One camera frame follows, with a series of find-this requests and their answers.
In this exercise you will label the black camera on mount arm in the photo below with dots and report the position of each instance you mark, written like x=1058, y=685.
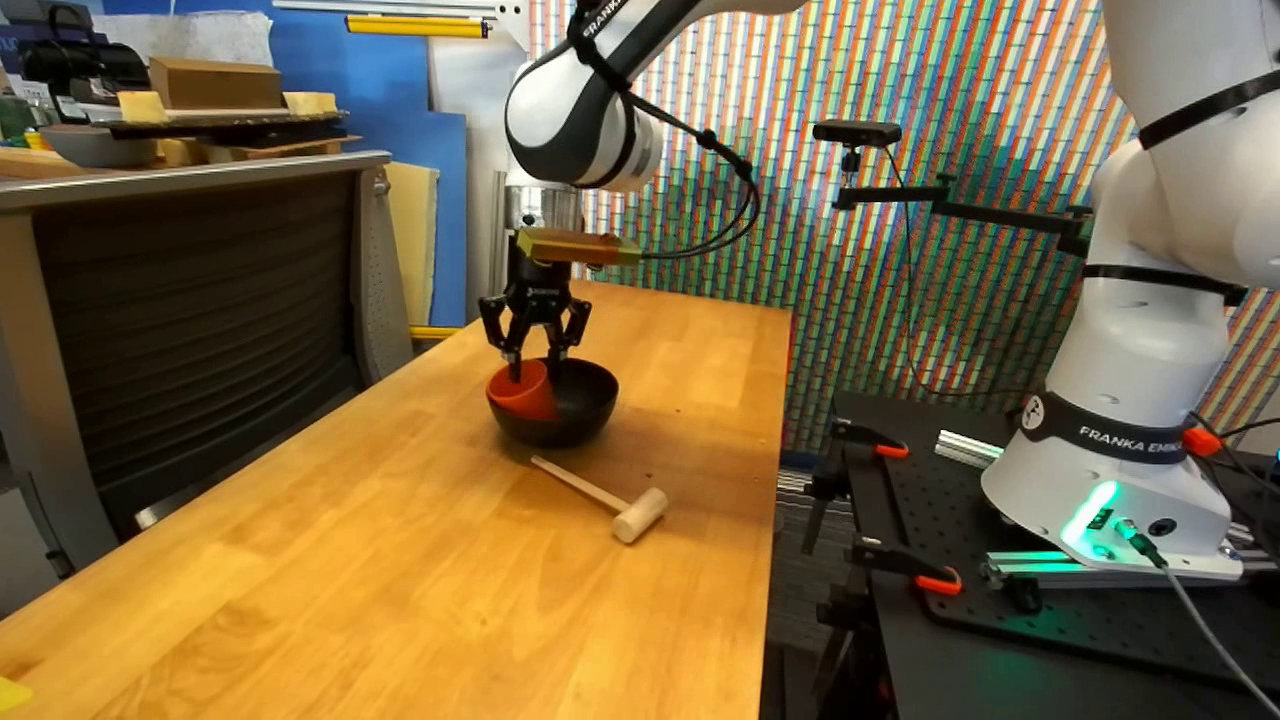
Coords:
x=1070, y=227

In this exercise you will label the black bowl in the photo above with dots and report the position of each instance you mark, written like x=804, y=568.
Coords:
x=585, y=400

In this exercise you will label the yellow level bar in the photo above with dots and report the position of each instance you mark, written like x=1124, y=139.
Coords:
x=419, y=25

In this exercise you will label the orange plastic cup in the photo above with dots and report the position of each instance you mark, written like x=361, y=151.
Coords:
x=520, y=391

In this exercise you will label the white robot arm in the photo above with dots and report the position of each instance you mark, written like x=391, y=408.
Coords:
x=1185, y=221

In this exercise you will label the blue board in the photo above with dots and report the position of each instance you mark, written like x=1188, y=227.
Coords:
x=382, y=81

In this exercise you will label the small wooden mallet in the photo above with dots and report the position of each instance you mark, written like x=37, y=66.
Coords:
x=629, y=517

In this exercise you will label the orange black clamp upper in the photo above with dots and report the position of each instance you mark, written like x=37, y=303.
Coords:
x=871, y=436

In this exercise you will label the orange black clamp lower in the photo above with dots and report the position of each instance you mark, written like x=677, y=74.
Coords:
x=921, y=568

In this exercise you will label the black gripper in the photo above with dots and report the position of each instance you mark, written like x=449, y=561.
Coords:
x=533, y=296

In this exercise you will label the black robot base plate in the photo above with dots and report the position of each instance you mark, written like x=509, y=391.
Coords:
x=1031, y=637

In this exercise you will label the orange black clamp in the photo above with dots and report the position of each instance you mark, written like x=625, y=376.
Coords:
x=921, y=568
x=871, y=436

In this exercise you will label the grey cabinet with dark panel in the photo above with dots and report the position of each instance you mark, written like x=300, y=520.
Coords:
x=159, y=330

